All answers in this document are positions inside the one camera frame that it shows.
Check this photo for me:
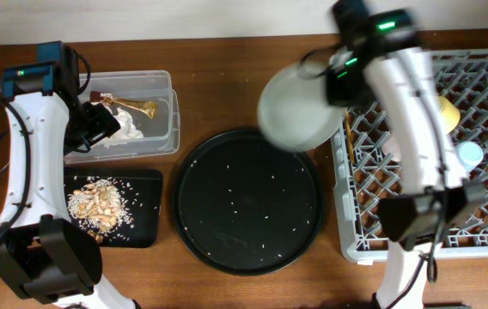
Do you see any grey plate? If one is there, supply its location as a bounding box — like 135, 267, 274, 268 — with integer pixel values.
257, 64, 345, 152

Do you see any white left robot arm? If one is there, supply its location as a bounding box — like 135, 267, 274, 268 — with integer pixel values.
0, 41, 138, 308

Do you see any blue cup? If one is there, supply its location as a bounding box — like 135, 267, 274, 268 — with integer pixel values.
455, 141, 484, 173

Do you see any clear plastic bin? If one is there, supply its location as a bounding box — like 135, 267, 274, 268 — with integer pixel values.
64, 70, 180, 164

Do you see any round black serving tray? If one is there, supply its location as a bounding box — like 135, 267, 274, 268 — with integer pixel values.
171, 128, 325, 276

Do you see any large white tissue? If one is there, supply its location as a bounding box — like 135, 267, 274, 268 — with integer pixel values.
101, 106, 144, 148

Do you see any gold coffee sachet wrapper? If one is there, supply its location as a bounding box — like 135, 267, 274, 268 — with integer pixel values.
89, 91, 157, 118

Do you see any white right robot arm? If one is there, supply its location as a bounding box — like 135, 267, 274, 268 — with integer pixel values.
324, 0, 484, 308

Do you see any black rectangular tray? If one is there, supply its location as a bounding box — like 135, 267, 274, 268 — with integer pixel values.
64, 167, 163, 248

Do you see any grey dishwasher rack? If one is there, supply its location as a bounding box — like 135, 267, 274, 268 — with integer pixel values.
331, 50, 488, 264

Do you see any food scraps and rice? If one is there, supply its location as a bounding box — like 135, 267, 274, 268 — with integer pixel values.
64, 176, 143, 245

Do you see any yellow bowl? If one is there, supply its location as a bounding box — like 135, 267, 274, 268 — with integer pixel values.
438, 96, 461, 134

